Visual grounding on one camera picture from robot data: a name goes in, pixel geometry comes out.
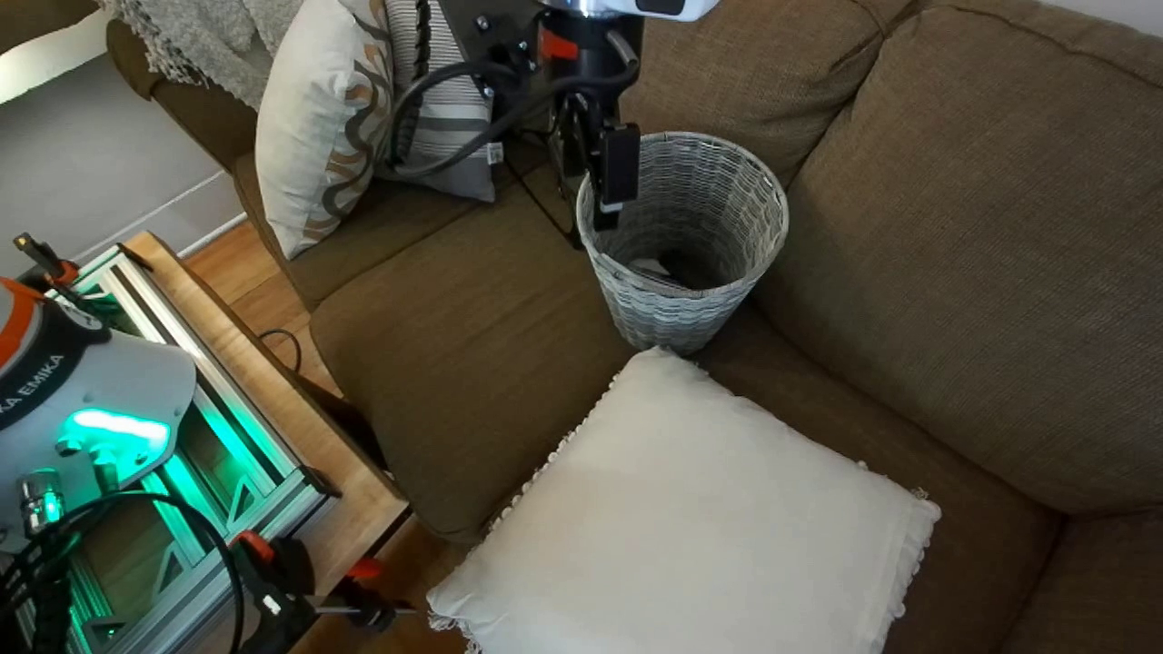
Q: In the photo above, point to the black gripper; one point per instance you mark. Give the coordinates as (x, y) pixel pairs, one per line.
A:
(587, 58)

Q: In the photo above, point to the grey woven basket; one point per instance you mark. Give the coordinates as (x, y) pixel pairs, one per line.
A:
(666, 322)

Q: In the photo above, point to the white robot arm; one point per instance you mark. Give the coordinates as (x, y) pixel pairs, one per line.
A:
(86, 385)

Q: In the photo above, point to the grey striped pillow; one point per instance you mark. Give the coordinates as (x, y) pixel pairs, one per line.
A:
(466, 152)

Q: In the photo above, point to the brown fabric sofa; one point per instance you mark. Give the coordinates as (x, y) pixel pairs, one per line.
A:
(485, 341)

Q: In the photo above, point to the cream square pillow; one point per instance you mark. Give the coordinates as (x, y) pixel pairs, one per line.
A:
(315, 133)

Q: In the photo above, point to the white fringed pillow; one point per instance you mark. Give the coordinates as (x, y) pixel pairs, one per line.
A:
(693, 521)

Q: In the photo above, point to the cream knit throw blanket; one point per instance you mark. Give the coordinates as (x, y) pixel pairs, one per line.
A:
(204, 41)

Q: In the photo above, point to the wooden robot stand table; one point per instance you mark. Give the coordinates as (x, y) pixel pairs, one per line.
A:
(340, 474)

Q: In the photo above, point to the orange black clamp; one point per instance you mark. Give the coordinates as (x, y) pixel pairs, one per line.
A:
(41, 255)
(272, 573)

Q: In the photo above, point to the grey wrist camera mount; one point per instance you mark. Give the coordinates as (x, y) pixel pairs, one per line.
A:
(485, 28)

